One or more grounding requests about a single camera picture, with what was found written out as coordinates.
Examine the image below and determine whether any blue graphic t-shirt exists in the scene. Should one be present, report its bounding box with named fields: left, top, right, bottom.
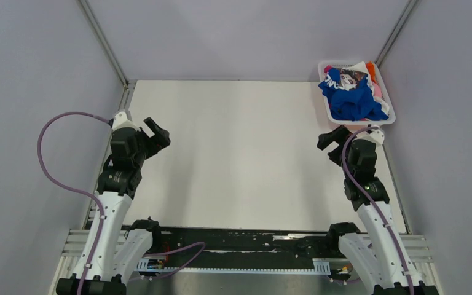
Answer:
left=318, top=67, right=389, bottom=122

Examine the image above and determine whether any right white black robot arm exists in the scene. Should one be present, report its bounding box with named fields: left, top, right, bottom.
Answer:
left=317, top=125, right=439, bottom=294

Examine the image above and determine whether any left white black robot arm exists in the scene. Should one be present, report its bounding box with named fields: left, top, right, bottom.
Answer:
left=55, top=110, right=170, bottom=294

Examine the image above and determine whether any white plastic laundry basket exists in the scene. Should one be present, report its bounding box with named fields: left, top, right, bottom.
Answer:
left=318, top=61, right=396, bottom=127

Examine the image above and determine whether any pink t-shirt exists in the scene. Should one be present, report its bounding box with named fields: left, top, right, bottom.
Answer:
left=372, top=82, right=383, bottom=99

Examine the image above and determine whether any white t-shirt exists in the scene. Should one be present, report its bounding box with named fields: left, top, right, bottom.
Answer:
left=345, top=61, right=390, bottom=115

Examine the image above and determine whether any orange t-shirt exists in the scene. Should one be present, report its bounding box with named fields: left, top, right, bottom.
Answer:
left=366, top=61, right=379, bottom=85

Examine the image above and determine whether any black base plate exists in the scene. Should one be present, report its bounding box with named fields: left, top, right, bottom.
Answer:
left=148, top=227, right=347, bottom=269

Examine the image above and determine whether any aluminium frame rail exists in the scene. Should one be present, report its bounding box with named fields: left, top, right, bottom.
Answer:
left=55, top=230, right=444, bottom=294

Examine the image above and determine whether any white slotted cable duct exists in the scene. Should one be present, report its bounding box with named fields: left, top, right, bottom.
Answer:
left=134, top=259, right=331, bottom=276

